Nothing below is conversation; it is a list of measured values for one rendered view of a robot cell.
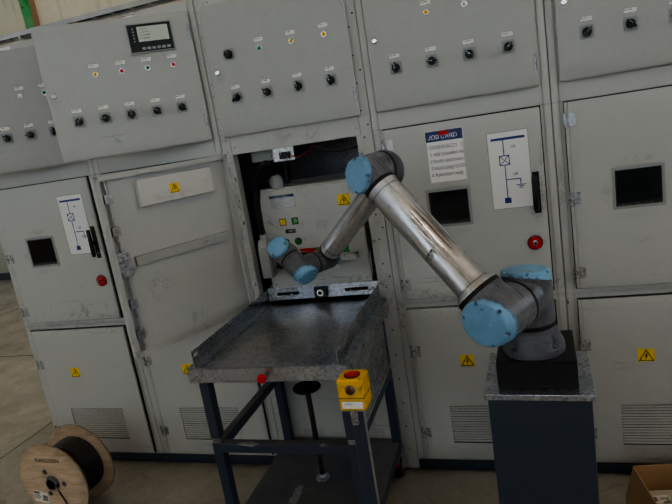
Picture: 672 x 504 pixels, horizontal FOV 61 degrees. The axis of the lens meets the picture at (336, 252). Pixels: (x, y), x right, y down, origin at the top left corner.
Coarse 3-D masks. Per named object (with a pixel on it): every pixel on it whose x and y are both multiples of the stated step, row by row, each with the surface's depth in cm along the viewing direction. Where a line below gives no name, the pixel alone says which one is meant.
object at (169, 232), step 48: (96, 192) 219; (144, 192) 233; (192, 192) 248; (144, 240) 236; (192, 240) 251; (240, 240) 267; (144, 288) 237; (192, 288) 253; (240, 288) 271; (144, 336) 236
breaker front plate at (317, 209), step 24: (264, 192) 264; (288, 192) 260; (312, 192) 257; (336, 192) 254; (264, 216) 267; (288, 216) 263; (312, 216) 260; (336, 216) 257; (312, 240) 263; (360, 240) 257; (360, 264) 259
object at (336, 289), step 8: (376, 280) 259; (272, 288) 274; (280, 288) 272; (288, 288) 271; (296, 288) 270; (304, 288) 269; (312, 288) 268; (328, 288) 265; (336, 288) 264; (344, 288) 263; (352, 288) 262; (360, 288) 261; (296, 296) 271; (304, 296) 270; (312, 296) 269; (328, 296) 266
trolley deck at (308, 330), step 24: (288, 312) 259; (312, 312) 254; (336, 312) 248; (384, 312) 249; (240, 336) 238; (264, 336) 233; (288, 336) 228; (312, 336) 224; (336, 336) 220; (360, 336) 216; (216, 360) 215; (240, 360) 211; (264, 360) 208; (288, 360) 204; (312, 360) 201; (360, 360) 207
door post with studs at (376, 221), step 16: (352, 0) 228; (352, 16) 230; (352, 32) 231; (352, 48) 233; (368, 112) 237; (368, 128) 239; (368, 144) 241; (384, 224) 247; (384, 240) 249; (384, 256) 251; (384, 272) 253; (384, 288) 255; (400, 336) 258; (400, 352) 260; (400, 368) 262; (400, 384) 264; (416, 464) 272
